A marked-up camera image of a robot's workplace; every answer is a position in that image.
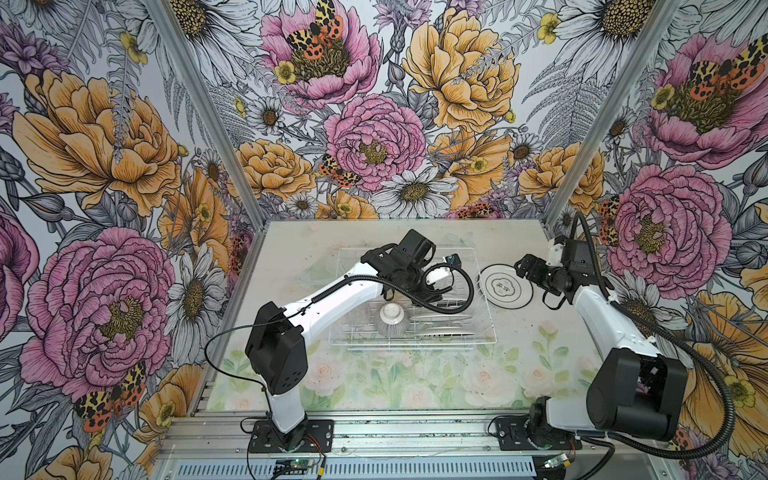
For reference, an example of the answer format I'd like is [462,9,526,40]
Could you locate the purple striped bowl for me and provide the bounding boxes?
[375,302,409,339]

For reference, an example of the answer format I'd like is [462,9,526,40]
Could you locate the left black cable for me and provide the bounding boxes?
[203,262,475,391]

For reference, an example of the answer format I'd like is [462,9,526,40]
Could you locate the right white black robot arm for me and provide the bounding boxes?
[514,236,687,447]

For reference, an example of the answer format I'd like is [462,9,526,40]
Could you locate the teal rimmed white plate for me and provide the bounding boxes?
[478,264,534,310]

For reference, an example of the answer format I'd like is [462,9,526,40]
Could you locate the right black corrugated cable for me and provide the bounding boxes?
[569,211,737,461]

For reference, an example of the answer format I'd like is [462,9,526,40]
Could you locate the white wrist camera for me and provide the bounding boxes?
[546,236,566,267]
[425,253,462,290]

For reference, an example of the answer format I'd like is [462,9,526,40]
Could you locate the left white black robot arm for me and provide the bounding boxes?
[244,229,475,438]

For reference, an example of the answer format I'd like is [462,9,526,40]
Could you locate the green circuit board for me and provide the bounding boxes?
[272,459,314,479]

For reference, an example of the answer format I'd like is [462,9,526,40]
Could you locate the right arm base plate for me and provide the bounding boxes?
[487,415,582,451]

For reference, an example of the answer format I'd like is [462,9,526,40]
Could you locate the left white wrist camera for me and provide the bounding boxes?
[425,253,462,290]

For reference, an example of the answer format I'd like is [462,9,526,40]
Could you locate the aluminium front rail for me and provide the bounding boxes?
[149,413,679,480]

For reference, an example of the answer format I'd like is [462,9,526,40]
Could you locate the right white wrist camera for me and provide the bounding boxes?
[546,236,566,267]

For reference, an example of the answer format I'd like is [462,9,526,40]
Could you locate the white wire dish rack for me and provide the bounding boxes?
[328,247,497,350]

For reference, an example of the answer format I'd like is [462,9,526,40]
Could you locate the teal rimmed deep plate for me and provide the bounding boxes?
[411,312,473,323]

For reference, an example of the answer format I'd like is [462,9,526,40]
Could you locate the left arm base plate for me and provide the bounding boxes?
[248,419,335,454]

